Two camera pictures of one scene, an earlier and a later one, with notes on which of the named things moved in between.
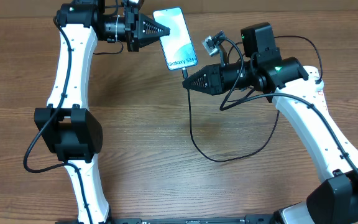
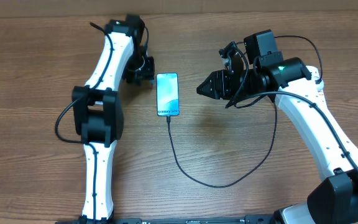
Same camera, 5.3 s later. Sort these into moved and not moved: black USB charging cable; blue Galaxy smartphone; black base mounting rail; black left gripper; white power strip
Moved: black USB charging cable; black left gripper; blue Galaxy smartphone
Not moved: black base mounting rail; white power strip
